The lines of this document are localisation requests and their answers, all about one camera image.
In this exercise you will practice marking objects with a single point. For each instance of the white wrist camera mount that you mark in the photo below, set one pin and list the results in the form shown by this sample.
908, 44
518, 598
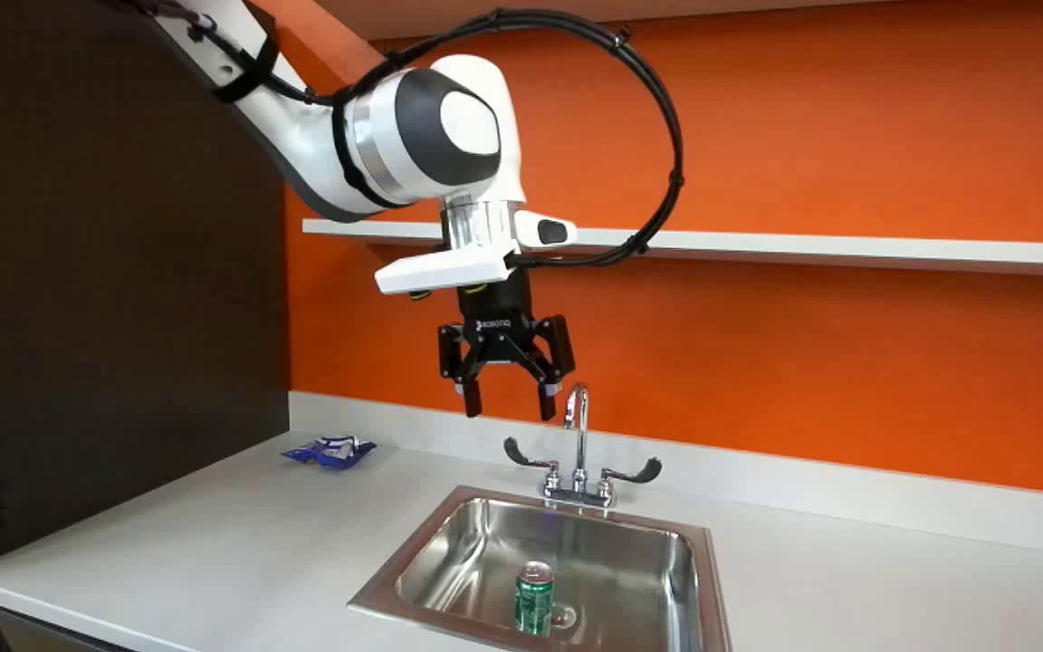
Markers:
432, 268

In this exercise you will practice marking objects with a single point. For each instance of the blue plastic packet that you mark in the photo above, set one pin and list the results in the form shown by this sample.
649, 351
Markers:
329, 454

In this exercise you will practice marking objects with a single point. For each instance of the stainless steel sink basin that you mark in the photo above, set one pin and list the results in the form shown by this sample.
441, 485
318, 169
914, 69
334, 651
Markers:
642, 580

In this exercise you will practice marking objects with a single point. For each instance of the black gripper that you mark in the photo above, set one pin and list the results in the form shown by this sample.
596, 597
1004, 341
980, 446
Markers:
495, 315

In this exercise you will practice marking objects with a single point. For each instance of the white wall shelf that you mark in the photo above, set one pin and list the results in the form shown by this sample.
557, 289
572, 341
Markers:
786, 249

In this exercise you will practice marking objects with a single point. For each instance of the green soda can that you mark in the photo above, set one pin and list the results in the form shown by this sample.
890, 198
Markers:
533, 598

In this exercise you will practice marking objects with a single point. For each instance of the round sink drain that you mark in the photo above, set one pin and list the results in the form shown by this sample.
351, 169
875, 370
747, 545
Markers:
566, 616

